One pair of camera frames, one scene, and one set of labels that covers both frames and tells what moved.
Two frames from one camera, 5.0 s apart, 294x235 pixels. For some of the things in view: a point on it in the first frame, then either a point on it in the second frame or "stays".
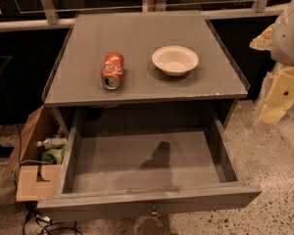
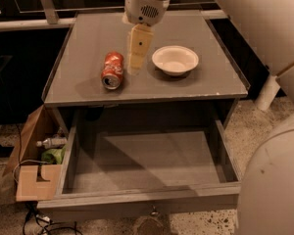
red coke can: (113, 70) stays
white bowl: (174, 60) stays
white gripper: (289, 39) -> (143, 6)
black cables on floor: (32, 209) stays
